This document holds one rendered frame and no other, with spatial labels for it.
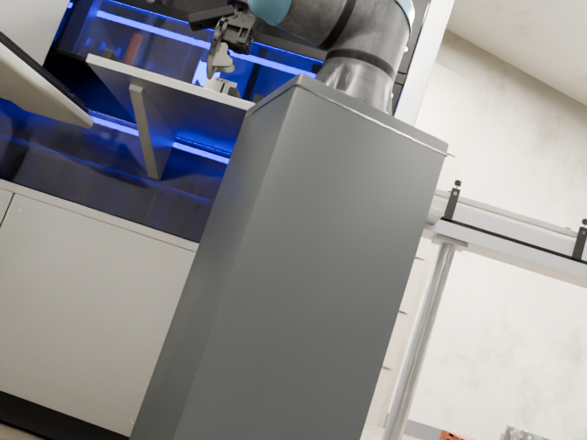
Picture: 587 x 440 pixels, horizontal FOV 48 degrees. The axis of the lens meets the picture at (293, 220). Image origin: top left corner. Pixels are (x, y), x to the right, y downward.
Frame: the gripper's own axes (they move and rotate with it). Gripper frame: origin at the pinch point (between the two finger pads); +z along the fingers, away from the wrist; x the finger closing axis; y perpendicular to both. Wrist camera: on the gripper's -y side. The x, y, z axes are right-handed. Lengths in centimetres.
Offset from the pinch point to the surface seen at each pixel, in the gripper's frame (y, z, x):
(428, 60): 50, -28, 20
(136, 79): -8.2, 12.3, -18.8
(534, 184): 178, -134, 424
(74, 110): -25.6, 19.5, -4.7
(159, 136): -8.0, 17.0, 6.5
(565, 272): 102, 15, 30
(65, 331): -17, 70, 19
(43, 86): -27.1, 19.7, -18.7
